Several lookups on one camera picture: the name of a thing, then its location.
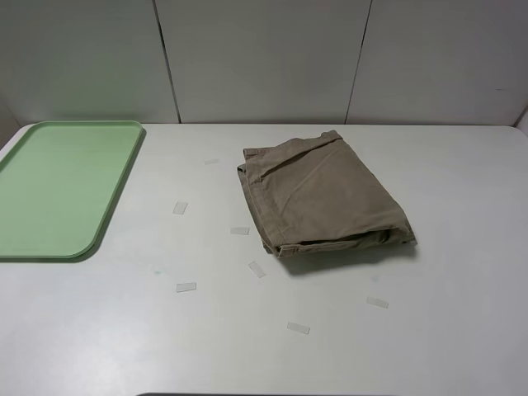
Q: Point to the clear tape strip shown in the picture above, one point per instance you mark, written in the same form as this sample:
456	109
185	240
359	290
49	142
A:
298	328
180	208
256	269
185	287
377	302
240	230

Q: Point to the green plastic tray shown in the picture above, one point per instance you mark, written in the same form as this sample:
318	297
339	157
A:
59	182

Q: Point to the khaki shorts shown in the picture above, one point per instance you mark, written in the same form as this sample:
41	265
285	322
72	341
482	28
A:
316	195

